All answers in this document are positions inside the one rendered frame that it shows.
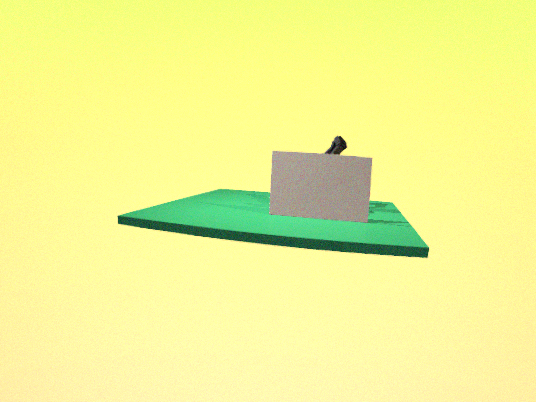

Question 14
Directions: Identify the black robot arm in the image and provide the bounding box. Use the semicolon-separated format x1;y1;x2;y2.
325;136;348;155

